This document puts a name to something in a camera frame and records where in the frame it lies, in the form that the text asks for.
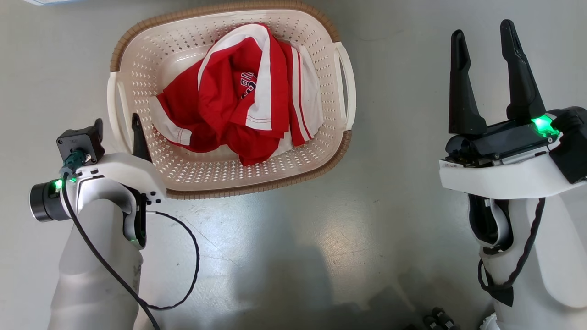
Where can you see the red and white jersey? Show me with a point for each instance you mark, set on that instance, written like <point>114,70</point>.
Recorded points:
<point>220,101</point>

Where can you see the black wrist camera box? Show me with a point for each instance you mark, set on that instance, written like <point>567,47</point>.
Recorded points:
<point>78,142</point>
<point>573,142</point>

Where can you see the dark robot base part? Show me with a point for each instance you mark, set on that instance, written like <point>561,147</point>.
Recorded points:
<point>435,320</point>

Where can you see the cream plastic laundry basket brown rim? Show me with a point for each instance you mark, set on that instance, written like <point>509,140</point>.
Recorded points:
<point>146,68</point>

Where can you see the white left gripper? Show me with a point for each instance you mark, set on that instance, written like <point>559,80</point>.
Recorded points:
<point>124,172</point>

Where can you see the pale blue white object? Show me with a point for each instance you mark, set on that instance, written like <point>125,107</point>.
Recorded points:
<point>50,2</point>

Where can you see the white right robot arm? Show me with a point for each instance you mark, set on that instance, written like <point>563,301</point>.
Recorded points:
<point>545,256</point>

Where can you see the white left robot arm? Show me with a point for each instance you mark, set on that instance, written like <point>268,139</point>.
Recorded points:
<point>91,275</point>

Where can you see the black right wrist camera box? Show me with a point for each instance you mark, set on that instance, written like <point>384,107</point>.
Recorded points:
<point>573,142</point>

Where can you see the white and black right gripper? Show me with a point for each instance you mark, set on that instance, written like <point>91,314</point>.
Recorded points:
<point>500,172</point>

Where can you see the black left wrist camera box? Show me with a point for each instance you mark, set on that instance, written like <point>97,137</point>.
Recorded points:
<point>78,142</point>

